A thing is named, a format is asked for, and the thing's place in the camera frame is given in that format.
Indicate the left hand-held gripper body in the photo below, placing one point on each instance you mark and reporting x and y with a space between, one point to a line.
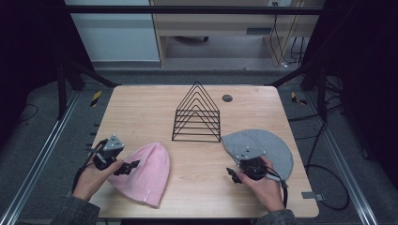
109 153

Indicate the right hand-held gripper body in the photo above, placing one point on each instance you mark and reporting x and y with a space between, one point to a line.
254 168

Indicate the pink beanie hat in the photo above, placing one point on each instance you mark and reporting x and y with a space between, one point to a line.
147 178

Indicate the grey beanie hat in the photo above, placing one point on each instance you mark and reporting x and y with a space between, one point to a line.
272 146

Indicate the person's right hand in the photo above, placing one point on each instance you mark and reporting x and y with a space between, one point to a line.
266 190

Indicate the person's left hand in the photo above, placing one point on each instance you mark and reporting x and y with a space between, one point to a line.
92 181

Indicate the grey tape piece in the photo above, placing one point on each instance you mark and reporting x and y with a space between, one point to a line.
313 196

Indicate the round grey table grommet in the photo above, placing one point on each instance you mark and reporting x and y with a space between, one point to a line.
227 98

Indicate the black metal stand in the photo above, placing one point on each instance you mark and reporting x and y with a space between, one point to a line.
321 93
62 93

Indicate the yellow black hazard tape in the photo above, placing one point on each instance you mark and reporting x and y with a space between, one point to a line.
297 99

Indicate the white cabinet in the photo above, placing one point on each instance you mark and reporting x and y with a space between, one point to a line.
115 37

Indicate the black curtain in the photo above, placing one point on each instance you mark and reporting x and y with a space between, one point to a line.
31 62
366 78

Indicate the dark object under desk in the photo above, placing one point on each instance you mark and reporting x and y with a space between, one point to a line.
191 39

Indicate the aluminium floor rail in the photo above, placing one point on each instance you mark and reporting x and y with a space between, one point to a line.
40 156
344 168

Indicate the black horizontal frame bar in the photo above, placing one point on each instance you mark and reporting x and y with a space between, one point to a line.
187 10

